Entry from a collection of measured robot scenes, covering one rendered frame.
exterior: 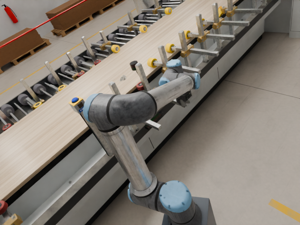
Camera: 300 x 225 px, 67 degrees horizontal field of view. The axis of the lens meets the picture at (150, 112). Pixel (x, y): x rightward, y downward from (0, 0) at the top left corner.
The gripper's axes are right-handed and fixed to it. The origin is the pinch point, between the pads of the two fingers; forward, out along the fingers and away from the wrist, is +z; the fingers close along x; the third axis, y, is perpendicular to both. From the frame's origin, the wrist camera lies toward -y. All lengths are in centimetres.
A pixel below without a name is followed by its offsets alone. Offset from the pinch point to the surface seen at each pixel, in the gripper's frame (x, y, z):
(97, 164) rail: -67, -30, 12
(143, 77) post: -4.8, -27.2, -22.4
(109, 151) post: -56, -27, 8
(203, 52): 48, -13, -13
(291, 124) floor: 89, 44, 83
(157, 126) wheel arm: -25.5, -2.2, -1.8
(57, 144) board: -78, -53, -8
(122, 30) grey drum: 90, -177, -4
